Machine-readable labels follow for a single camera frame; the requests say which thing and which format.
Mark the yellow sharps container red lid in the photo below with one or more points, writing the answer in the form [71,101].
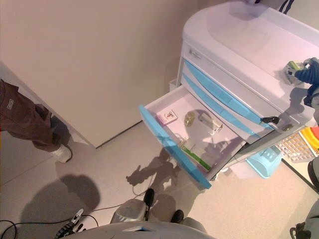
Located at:
[311,137]

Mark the blue white cart drawer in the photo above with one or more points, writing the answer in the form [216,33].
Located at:
[224,114]
[174,135]
[231,97]

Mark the black cart key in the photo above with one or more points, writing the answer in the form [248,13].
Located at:
[270,120]

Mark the silver right robot leg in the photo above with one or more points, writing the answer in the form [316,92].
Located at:
[177,216]

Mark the metal cart lock latch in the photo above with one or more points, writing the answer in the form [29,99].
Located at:
[286,127]

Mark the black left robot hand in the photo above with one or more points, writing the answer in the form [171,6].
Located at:
[69,225]

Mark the silver left robot leg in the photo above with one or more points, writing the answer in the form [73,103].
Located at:
[129,212]

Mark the white lattice basket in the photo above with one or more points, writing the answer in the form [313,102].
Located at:
[291,149]

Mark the pink white medicine box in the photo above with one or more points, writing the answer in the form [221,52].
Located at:
[168,116]

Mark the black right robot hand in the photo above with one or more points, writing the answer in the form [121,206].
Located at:
[310,74]

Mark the grey robot torso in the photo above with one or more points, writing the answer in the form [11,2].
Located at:
[149,232]

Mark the person in brown trousers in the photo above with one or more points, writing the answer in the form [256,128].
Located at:
[25,117]

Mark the small white medicine box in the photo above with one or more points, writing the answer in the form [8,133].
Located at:
[205,117]

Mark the white side holder box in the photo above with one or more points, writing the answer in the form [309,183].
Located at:
[174,85]

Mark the long green white box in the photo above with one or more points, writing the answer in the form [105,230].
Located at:
[197,159]

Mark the light blue waste bin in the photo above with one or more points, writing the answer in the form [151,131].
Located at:
[261,164]

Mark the white medical cart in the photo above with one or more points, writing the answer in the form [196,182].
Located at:
[249,37]

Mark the clear plastic medicine package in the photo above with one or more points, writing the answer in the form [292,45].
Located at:
[215,124]

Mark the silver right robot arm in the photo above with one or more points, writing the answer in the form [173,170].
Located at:
[314,99]

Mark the green white medicine pack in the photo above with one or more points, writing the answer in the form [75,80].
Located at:
[290,72]

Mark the glass bottle yellow liquid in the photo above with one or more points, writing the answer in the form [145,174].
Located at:
[190,119]

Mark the silver robot leg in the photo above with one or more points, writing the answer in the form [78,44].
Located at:
[177,216]
[129,212]

